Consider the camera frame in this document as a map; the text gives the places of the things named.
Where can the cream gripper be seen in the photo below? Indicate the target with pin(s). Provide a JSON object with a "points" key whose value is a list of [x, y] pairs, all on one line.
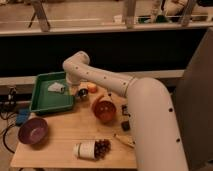
{"points": [[73, 90]]}

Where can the green plastic tray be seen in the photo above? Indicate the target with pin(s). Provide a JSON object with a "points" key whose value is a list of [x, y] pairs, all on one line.
{"points": [[44, 101]]}

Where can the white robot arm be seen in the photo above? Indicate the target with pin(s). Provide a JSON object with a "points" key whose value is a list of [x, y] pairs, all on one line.
{"points": [[153, 122]]}

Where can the crumpled white paper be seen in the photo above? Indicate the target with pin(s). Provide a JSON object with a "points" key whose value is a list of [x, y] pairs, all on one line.
{"points": [[56, 87]]}

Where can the orange fruit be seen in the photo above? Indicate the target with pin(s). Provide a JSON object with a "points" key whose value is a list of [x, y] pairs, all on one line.
{"points": [[92, 88]]}

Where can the orange bowl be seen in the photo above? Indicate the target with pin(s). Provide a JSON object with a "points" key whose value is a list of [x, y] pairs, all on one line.
{"points": [[105, 111]]}

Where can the blue box on floor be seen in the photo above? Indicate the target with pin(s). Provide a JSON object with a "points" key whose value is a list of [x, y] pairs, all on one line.
{"points": [[22, 116]]}

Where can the purple bowl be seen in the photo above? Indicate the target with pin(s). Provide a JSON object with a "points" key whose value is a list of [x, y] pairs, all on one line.
{"points": [[33, 131]]}

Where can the white cylinder can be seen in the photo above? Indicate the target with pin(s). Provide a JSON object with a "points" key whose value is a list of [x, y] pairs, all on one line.
{"points": [[85, 150]]}

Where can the dark grape bunch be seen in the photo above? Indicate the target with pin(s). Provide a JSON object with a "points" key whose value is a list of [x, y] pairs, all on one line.
{"points": [[102, 147]]}

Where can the black rectangular block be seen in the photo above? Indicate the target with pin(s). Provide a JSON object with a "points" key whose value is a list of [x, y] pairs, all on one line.
{"points": [[125, 125]]}

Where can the banana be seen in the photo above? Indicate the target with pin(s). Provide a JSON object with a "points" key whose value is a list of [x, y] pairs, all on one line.
{"points": [[125, 139]]}

